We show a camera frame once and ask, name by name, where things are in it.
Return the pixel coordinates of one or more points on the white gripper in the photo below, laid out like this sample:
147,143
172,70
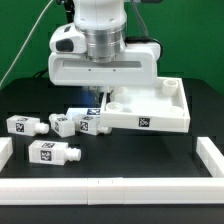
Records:
82,57

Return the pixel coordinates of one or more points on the white marker sheet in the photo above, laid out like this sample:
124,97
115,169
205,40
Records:
92,112

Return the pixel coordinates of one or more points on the white U-shaped fence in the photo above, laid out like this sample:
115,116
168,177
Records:
98,191

